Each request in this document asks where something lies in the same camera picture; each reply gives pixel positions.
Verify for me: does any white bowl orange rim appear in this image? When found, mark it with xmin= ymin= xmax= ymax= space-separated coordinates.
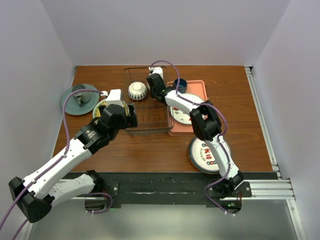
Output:
xmin=128 ymin=81 xmax=148 ymax=101

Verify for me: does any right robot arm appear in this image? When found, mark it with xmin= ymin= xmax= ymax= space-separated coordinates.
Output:
xmin=146 ymin=73 xmax=244 ymax=197

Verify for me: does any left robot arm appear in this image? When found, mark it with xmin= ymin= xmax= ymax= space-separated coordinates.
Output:
xmin=8 ymin=103 xmax=138 ymax=223

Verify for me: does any light blue plate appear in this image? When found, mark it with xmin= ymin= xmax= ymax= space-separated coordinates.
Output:
xmin=92 ymin=98 xmax=130 ymax=121

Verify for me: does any grey ceramic cup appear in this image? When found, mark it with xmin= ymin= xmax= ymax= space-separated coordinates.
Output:
xmin=71 ymin=84 xmax=92 ymax=107

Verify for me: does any blue ceramic mug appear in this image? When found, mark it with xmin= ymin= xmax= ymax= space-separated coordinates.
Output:
xmin=173 ymin=78 xmax=188 ymax=94

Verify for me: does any dark green plate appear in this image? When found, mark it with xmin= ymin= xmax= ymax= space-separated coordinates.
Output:
xmin=60 ymin=83 xmax=100 ymax=116

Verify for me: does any watermelon pattern plate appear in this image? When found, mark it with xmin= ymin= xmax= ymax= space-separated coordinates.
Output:
xmin=169 ymin=93 xmax=208 ymax=126

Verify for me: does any pink plastic tray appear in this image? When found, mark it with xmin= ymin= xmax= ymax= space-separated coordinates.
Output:
xmin=169 ymin=80 xmax=208 ymax=136

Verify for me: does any chinese text plate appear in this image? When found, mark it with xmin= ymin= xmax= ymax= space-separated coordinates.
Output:
xmin=188 ymin=137 xmax=220 ymax=174

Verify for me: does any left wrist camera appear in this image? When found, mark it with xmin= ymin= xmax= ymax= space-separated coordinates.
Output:
xmin=100 ymin=89 xmax=124 ymax=107

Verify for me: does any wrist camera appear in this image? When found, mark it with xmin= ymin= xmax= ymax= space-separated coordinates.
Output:
xmin=148 ymin=66 xmax=164 ymax=80
xmin=100 ymin=89 xmax=124 ymax=107

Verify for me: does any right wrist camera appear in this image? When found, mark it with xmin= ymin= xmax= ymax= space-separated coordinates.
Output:
xmin=148 ymin=66 xmax=164 ymax=80

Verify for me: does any black wire dish rack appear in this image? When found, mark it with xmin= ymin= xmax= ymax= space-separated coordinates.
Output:
xmin=122 ymin=67 xmax=174 ymax=136

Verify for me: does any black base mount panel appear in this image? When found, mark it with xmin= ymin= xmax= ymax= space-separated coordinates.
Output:
xmin=79 ymin=172 xmax=278 ymax=211

